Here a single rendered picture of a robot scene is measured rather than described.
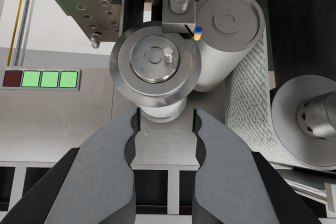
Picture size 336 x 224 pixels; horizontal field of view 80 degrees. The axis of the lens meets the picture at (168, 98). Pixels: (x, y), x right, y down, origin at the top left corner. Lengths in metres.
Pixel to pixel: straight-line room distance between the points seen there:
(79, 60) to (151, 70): 3.28
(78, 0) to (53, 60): 3.11
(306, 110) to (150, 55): 0.24
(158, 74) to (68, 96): 0.46
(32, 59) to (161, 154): 3.36
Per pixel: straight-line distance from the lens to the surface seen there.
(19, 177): 0.78
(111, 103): 0.66
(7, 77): 0.83
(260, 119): 0.37
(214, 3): 0.39
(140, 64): 0.31
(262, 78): 0.37
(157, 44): 0.32
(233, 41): 0.36
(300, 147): 0.37
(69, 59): 3.62
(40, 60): 3.76
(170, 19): 0.32
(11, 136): 0.79
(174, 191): 0.65
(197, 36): 0.29
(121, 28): 0.37
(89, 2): 0.61
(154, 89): 0.30
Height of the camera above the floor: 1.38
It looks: 12 degrees down
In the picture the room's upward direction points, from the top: 179 degrees counter-clockwise
